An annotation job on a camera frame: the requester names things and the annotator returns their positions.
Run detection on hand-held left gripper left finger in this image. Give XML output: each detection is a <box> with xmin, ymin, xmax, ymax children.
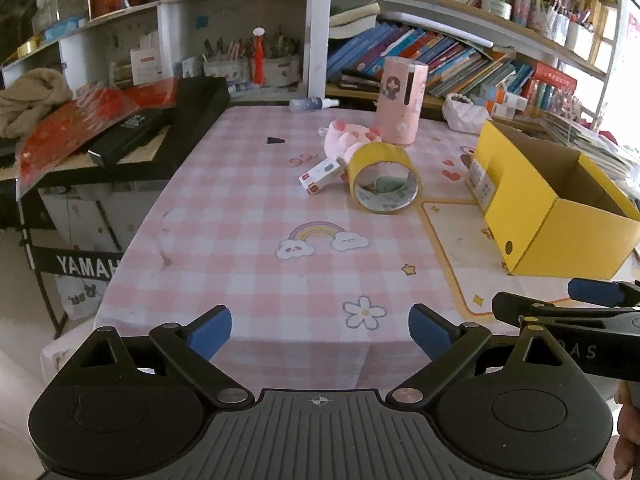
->
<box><xmin>75</xmin><ymin>304</ymin><xmax>254</xmax><ymax>408</ymax></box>

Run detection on yellow tape roll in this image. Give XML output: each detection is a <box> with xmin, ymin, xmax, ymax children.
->
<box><xmin>347</xmin><ymin>141</ymin><xmax>423</xmax><ymax>216</ymax></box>

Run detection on small red packet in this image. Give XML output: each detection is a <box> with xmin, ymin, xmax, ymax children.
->
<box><xmin>122</xmin><ymin>78</ymin><xmax>179</xmax><ymax>109</ymax></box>

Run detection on white pen holder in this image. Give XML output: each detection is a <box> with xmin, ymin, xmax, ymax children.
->
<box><xmin>202</xmin><ymin>57</ymin><xmax>249</xmax><ymax>82</ymax></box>
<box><xmin>263</xmin><ymin>55</ymin><xmax>301</xmax><ymax>85</ymax></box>

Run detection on white bookshelf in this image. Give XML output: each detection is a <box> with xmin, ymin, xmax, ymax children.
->
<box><xmin>0</xmin><ymin>0</ymin><xmax>626</xmax><ymax>126</ymax></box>

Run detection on blue flat box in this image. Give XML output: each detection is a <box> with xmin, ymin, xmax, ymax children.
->
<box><xmin>42</xmin><ymin>16</ymin><xmax>86</xmax><ymax>43</ymax></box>

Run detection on orange white medicine boxes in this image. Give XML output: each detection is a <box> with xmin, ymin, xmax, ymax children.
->
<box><xmin>482</xmin><ymin>85</ymin><xmax>528</xmax><ymax>118</ymax></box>

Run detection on small white carton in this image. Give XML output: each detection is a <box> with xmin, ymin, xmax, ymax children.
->
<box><xmin>299</xmin><ymin>156</ymin><xmax>347</xmax><ymax>197</ymax></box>

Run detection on pink cylindrical humidifier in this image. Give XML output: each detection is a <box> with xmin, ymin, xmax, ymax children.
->
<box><xmin>376</xmin><ymin>57</ymin><xmax>428</xmax><ymax>147</ymax></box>

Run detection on black electronic keyboard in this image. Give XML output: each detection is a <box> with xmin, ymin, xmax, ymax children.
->
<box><xmin>0</xmin><ymin>76</ymin><xmax>232</xmax><ymax>188</ymax></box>

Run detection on white round tin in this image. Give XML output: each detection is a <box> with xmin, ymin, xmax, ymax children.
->
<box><xmin>481</xmin><ymin>0</ymin><xmax>513</xmax><ymax>21</ymax></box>

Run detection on red thick book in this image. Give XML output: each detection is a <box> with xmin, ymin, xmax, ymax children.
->
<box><xmin>534</xmin><ymin>60</ymin><xmax>577</xmax><ymax>88</ymax></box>

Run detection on black keyboard stand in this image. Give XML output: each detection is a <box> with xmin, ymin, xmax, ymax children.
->
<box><xmin>20</xmin><ymin>187</ymin><xmax>126</xmax><ymax>338</ymax></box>

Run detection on pink pig plush toy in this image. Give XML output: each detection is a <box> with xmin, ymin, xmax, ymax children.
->
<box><xmin>320</xmin><ymin>120</ymin><xmax>384</xmax><ymax>163</ymax></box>

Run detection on beige towel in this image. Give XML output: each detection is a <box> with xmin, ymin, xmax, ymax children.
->
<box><xmin>0</xmin><ymin>69</ymin><xmax>75</xmax><ymax>138</ymax></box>

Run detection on yellow cardboard box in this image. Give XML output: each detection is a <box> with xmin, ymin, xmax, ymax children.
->
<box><xmin>465</xmin><ymin>120</ymin><xmax>640</xmax><ymax>281</ymax></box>

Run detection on white quilted pouch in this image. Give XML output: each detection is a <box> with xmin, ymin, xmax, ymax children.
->
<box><xmin>445</xmin><ymin>93</ymin><xmax>493</xmax><ymax>134</ymax></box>

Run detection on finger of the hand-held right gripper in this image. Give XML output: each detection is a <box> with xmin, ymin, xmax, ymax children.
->
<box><xmin>491</xmin><ymin>291</ymin><xmax>640</xmax><ymax>328</ymax></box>
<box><xmin>568</xmin><ymin>279</ymin><xmax>640</xmax><ymax>307</ymax></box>

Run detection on white pencil cup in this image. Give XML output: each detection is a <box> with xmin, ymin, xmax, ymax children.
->
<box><xmin>550</xmin><ymin>12</ymin><xmax>571</xmax><ymax>46</ymax></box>
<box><xmin>567</xmin><ymin>20</ymin><xmax>594</xmax><ymax>58</ymax></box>

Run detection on red tassel ornament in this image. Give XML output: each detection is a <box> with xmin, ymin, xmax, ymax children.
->
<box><xmin>251</xmin><ymin>27</ymin><xmax>267</xmax><ymax>86</ymax></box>

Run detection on row of leaning books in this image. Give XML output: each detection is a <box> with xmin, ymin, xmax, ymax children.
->
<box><xmin>327</xmin><ymin>22</ymin><xmax>536</xmax><ymax>98</ymax></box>

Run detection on person's right hand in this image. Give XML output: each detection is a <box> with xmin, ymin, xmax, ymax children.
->
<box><xmin>614</xmin><ymin>402</ymin><xmax>640</xmax><ymax>480</ymax></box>

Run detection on stack of magazines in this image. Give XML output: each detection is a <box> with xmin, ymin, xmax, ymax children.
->
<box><xmin>545</xmin><ymin>110</ymin><xmax>640</xmax><ymax>181</ymax></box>

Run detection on small spray bottle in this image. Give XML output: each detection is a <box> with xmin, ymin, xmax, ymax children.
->
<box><xmin>289</xmin><ymin>97</ymin><xmax>340</xmax><ymax>112</ymax></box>

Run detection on stacked thick beige books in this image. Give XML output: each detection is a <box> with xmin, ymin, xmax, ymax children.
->
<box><xmin>329</xmin><ymin>2</ymin><xmax>382</xmax><ymax>40</ymax></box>

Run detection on pink checked tablecloth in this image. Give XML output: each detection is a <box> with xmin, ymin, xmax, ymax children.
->
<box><xmin>92</xmin><ymin>105</ymin><xmax>640</xmax><ymax>391</ymax></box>

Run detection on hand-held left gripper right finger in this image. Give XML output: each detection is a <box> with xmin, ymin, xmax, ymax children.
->
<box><xmin>386</xmin><ymin>304</ymin><xmax>575</xmax><ymax>408</ymax></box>

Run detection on large red plastic packet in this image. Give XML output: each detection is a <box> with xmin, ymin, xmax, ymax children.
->
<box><xmin>15</xmin><ymin>87</ymin><xmax>141</xmax><ymax>201</ymax></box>

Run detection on white card red label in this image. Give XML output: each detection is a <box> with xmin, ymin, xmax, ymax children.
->
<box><xmin>130</xmin><ymin>46</ymin><xmax>163</xmax><ymax>86</ymax></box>

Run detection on long black box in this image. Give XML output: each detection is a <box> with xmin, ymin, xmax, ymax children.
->
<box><xmin>87</xmin><ymin>108</ymin><xmax>167</xmax><ymax>167</ymax></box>

